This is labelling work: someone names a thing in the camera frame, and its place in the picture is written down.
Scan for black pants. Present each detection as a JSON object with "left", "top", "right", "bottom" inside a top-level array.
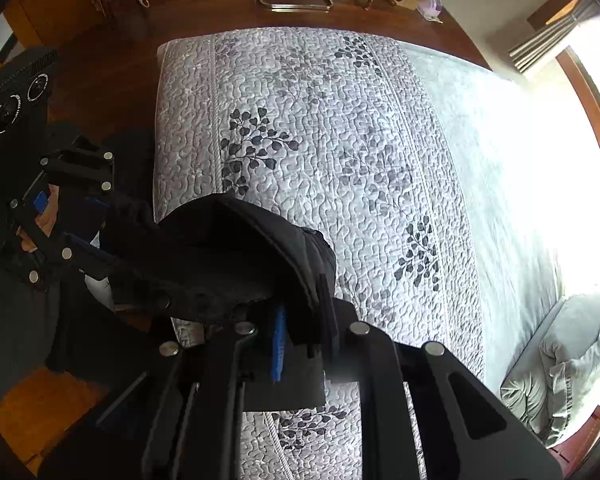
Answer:
[{"left": 100, "top": 194, "right": 337, "bottom": 411}]

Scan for person's left hand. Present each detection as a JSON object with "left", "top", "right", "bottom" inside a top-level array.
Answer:
[{"left": 17, "top": 184, "right": 59, "bottom": 252}]

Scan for dark wooden headboard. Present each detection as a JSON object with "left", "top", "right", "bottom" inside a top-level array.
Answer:
[{"left": 548, "top": 406, "right": 600, "bottom": 479}]

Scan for grey-green folded duvet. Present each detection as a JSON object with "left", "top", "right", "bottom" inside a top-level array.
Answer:
[{"left": 500, "top": 295, "right": 600, "bottom": 448}]

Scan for light blue bed sheet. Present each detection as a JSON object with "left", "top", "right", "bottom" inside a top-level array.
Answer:
[{"left": 405, "top": 44, "right": 600, "bottom": 391}]

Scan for grey quilted bed cover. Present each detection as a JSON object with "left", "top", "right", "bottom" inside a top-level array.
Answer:
[{"left": 151, "top": 25, "right": 487, "bottom": 480}]

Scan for wooden framed window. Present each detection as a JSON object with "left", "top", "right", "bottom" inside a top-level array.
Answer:
[{"left": 556, "top": 49, "right": 600, "bottom": 149}]

